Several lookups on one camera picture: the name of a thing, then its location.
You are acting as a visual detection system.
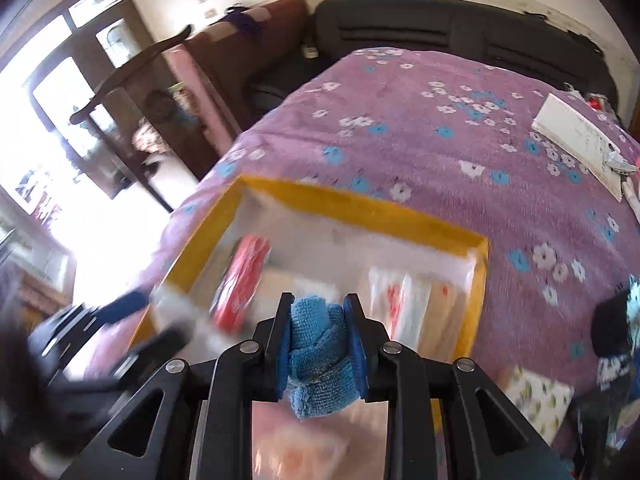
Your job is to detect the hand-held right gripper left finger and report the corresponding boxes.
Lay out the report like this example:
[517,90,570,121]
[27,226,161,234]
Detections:
[59,292,296,480]

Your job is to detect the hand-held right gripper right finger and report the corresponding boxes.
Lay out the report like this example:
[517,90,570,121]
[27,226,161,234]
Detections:
[344,292,576,480]

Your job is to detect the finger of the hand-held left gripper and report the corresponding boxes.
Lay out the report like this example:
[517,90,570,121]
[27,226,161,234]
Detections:
[92,292,151,323]
[117,327,188,376]

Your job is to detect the blue cloth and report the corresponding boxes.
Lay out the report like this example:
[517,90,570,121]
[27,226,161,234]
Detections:
[286,296,362,421]

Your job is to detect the yellow cardboard box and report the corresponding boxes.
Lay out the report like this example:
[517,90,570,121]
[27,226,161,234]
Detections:
[131,175,490,441]

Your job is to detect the white packet with red print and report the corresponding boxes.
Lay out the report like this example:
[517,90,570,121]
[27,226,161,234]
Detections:
[367,265,453,356]

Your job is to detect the floral patterned cloth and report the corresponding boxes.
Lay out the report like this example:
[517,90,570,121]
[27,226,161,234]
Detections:
[505,365,576,448]

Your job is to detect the purple floral blanket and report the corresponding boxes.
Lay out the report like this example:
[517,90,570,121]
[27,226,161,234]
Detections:
[82,47,640,461]

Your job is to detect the dark wooden chair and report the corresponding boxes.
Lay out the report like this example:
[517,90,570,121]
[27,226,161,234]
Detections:
[69,24,201,213]

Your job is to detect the black cap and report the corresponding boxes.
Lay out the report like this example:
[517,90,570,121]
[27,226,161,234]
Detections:
[591,290,637,358]

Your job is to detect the dark printed cloth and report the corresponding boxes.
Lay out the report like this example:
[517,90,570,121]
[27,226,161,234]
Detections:
[572,352,640,466]

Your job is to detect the wooden glass door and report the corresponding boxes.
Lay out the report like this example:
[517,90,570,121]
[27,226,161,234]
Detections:
[0,0,173,201]

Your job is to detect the purple cloth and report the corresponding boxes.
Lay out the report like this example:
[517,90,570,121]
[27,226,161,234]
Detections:
[222,5,266,41]

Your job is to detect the brown sofa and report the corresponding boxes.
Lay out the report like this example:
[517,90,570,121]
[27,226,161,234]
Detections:
[167,0,313,181]

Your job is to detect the black suitcase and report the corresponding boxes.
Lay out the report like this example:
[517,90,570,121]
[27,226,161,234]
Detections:
[247,0,618,116]

